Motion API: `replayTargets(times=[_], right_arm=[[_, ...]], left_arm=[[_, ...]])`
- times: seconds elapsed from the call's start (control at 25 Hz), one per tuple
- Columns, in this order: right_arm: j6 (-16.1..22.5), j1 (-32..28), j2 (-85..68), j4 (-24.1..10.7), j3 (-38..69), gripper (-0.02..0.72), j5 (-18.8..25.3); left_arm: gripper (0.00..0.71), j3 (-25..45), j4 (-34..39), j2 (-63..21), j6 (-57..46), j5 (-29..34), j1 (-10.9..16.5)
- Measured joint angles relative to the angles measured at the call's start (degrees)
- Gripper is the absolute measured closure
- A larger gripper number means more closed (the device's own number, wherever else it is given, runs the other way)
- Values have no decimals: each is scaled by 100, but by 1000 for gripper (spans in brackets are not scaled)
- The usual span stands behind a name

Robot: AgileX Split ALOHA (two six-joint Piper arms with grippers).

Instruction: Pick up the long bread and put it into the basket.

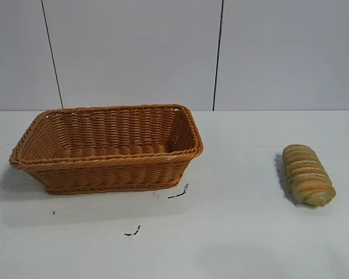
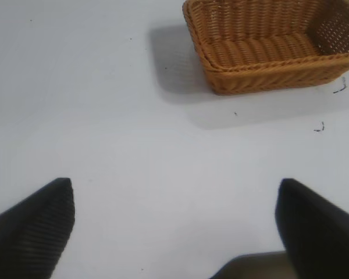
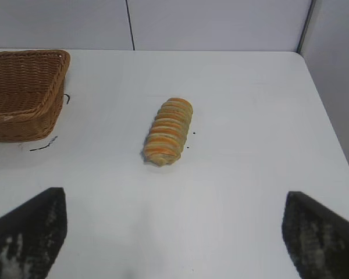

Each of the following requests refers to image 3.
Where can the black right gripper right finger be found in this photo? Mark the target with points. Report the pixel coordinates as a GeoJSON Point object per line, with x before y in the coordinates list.
{"type": "Point", "coordinates": [322, 241]}

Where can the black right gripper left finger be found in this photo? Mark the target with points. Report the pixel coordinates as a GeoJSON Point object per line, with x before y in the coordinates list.
{"type": "Point", "coordinates": [26, 238]}

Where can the long striped bread loaf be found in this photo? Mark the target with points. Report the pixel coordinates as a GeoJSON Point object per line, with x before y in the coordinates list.
{"type": "Point", "coordinates": [168, 132]}

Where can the brown wicker basket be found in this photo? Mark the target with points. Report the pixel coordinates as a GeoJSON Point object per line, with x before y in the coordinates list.
{"type": "Point", "coordinates": [23, 96]}

